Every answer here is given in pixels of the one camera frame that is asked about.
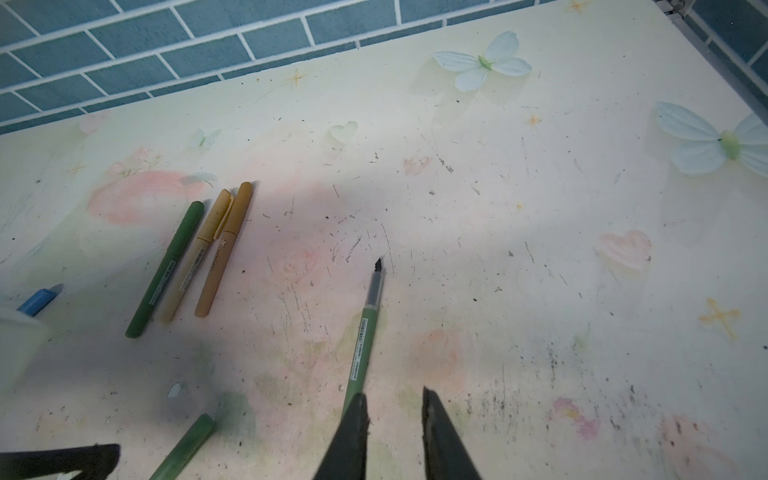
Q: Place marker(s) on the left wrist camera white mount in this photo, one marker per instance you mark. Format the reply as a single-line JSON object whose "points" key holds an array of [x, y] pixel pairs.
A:
{"points": [[21, 338]]}

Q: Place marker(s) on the dark green pen cap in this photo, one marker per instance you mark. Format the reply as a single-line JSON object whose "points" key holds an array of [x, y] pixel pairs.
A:
{"points": [[185, 449]]}

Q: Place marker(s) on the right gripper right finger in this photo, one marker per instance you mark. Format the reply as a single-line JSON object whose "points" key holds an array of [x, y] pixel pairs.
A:
{"points": [[445, 456]]}

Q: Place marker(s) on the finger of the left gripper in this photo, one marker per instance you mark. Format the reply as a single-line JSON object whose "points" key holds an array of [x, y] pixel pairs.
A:
{"points": [[94, 462]]}

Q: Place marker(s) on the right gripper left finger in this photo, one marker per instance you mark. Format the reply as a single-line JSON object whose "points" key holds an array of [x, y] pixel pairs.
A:
{"points": [[346, 456]]}

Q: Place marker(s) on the blue pen cap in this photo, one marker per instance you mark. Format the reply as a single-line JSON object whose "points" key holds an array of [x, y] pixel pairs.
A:
{"points": [[39, 300]]}

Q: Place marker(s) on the brown pen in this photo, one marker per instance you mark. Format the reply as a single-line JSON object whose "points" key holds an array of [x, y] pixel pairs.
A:
{"points": [[194, 257], [225, 247]]}

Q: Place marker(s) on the green pen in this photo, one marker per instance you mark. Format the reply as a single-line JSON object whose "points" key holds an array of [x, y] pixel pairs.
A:
{"points": [[166, 268], [365, 336]]}

